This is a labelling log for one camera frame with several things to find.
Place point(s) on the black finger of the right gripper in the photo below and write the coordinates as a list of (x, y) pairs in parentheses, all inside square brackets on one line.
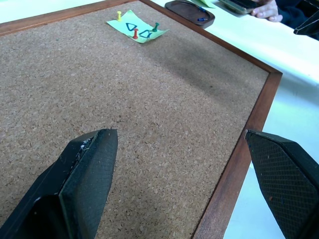
[(307, 26)]

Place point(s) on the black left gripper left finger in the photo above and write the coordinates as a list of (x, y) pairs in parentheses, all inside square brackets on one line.
[(82, 184)]

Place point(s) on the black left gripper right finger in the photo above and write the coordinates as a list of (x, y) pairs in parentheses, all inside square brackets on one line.
[(284, 179)]

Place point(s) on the green push pin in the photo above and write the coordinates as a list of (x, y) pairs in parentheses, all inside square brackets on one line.
[(155, 27)]

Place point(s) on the red push pin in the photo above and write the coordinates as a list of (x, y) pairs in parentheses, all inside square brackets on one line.
[(135, 33)]

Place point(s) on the green sticky note with triangles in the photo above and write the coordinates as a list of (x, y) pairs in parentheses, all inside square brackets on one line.
[(137, 27)]

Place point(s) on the yellow push pin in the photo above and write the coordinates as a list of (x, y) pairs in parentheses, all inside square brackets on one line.
[(119, 16)]

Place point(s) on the person's bare hand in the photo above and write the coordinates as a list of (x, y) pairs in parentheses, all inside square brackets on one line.
[(266, 10)]

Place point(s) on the person's dark sleeve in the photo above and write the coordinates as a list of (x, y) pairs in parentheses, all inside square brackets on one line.
[(297, 12)]

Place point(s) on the smartphone in dark case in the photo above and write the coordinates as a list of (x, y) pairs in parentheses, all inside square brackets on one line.
[(240, 5)]

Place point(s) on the green paper sheet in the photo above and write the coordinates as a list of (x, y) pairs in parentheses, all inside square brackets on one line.
[(208, 3)]

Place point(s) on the dark brown wooden tray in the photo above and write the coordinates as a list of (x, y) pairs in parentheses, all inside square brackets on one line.
[(190, 12)]

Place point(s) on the cork board with wooden frame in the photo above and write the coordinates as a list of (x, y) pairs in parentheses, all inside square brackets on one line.
[(139, 104)]

